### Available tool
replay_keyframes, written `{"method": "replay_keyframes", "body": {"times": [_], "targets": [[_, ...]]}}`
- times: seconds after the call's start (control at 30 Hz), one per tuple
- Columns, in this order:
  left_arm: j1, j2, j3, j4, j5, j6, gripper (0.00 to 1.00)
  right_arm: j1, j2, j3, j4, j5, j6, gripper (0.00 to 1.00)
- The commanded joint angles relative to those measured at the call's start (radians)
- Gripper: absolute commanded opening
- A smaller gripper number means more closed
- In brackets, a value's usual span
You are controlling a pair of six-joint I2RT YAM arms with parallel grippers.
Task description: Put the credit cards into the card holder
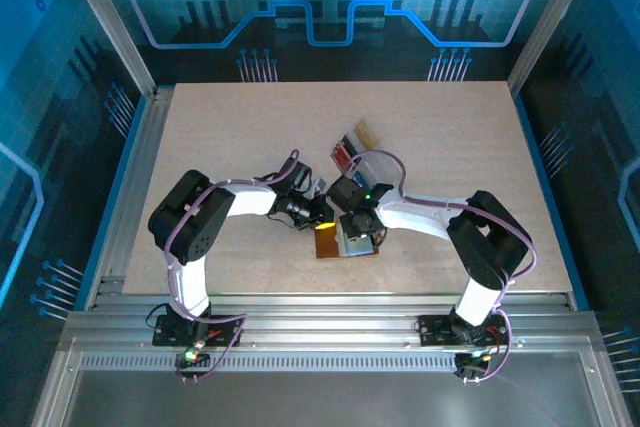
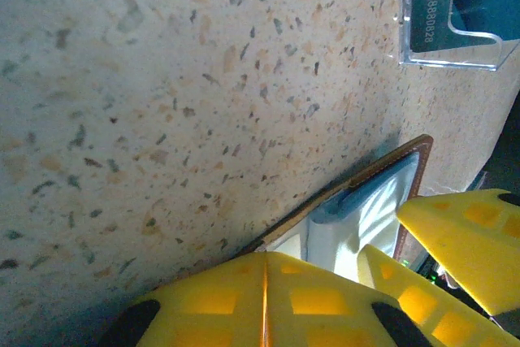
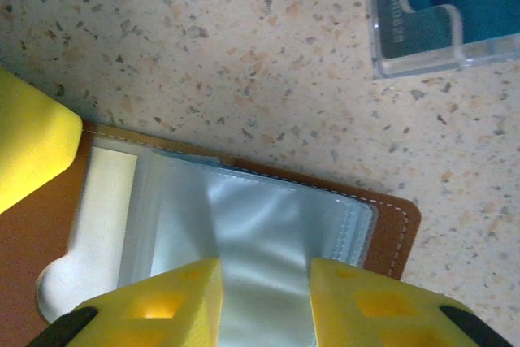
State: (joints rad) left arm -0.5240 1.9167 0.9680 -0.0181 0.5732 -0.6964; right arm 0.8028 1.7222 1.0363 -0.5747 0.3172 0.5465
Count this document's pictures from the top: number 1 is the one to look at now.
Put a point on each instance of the brown leather card holder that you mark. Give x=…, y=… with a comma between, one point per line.
x=327, y=244

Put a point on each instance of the blue credit card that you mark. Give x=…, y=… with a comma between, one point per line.
x=361, y=178

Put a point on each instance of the clear plastic card tray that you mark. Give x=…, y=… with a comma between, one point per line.
x=385, y=167

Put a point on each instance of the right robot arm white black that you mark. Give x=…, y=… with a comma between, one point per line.
x=480, y=242

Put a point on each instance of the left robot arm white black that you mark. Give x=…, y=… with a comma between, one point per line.
x=195, y=222

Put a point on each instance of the red credit card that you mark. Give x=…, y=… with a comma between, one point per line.
x=343, y=155

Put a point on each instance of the black credit card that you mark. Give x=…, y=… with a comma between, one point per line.
x=351, y=146

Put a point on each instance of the gold credit card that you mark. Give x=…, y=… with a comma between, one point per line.
x=366, y=135

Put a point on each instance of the black connector block green LED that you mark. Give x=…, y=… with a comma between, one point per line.
x=192, y=359
x=467, y=368

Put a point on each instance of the grey metal panel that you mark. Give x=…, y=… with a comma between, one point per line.
x=325, y=399

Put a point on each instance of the blue table edge strip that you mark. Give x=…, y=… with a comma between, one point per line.
x=550, y=197
x=112, y=202

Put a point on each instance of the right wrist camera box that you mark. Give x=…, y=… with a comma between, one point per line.
x=347, y=193

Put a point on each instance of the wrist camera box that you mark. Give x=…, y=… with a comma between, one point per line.
x=347, y=193
x=297, y=176

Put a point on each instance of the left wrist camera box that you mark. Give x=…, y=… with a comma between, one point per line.
x=297, y=176

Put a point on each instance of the aluminium frame rail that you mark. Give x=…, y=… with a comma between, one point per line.
x=325, y=317

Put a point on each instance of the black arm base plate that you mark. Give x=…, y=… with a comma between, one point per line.
x=167, y=336
x=430, y=332

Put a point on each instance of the aluminium side rail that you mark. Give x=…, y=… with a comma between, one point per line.
x=147, y=137

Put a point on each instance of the aluminium corner post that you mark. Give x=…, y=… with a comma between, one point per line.
x=107, y=27
x=550, y=22

